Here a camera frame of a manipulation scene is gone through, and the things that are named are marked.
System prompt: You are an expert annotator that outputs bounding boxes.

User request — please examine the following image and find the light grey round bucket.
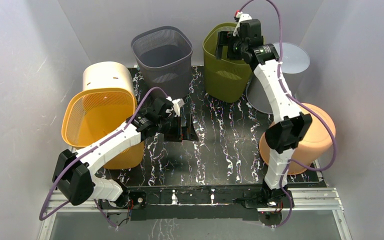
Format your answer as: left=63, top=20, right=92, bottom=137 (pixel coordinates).
left=245, top=42, right=311, bottom=115

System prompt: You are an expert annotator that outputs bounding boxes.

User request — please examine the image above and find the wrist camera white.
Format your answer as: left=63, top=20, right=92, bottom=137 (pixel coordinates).
left=171, top=98, right=185, bottom=117
left=232, top=10, right=252, bottom=37

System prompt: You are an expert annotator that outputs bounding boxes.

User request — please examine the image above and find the cream bin with orange rim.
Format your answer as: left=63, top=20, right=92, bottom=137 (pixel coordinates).
left=82, top=61, right=135, bottom=96

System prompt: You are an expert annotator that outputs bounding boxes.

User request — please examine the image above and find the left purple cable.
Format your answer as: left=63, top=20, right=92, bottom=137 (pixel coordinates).
left=38, top=86, right=171, bottom=229

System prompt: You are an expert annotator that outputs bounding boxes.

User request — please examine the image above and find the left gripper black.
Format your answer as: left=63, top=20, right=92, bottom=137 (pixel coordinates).
left=157, top=114, right=198, bottom=143

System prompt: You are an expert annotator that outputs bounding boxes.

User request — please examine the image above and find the orange round plastic bucket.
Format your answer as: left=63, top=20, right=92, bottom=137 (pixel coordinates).
left=259, top=103, right=336, bottom=175

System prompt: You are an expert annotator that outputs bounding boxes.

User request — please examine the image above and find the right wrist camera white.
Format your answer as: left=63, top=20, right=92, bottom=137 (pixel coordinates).
left=232, top=10, right=252, bottom=37

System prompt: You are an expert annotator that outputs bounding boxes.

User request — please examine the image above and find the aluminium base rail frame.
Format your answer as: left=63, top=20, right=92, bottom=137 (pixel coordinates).
left=38, top=185, right=352, bottom=240

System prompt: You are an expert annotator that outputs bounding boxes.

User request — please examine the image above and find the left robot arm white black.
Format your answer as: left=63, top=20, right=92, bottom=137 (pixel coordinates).
left=52, top=97, right=199, bottom=208

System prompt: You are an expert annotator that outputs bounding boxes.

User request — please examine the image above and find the purple cable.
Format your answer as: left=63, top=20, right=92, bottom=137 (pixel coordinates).
left=238, top=0, right=339, bottom=229
left=38, top=86, right=171, bottom=229

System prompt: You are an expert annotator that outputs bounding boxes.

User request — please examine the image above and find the yellow mesh basket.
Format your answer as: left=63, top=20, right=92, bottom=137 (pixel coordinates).
left=61, top=87, right=145, bottom=170

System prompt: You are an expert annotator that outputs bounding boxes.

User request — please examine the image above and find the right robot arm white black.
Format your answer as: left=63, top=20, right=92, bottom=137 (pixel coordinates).
left=215, top=14, right=313, bottom=207

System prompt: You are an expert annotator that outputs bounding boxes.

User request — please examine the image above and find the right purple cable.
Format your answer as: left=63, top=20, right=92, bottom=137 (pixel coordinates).
left=238, top=0, right=339, bottom=229

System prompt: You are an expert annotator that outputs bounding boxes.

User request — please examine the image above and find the olive green mesh basket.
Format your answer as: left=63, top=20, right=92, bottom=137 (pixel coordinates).
left=202, top=22, right=252, bottom=103

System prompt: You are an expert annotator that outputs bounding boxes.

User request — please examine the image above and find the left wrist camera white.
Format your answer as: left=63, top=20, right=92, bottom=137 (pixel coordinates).
left=171, top=98, right=185, bottom=117

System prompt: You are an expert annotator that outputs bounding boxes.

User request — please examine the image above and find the grey mesh basket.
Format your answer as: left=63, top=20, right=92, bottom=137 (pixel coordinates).
left=130, top=26, right=193, bottom=99

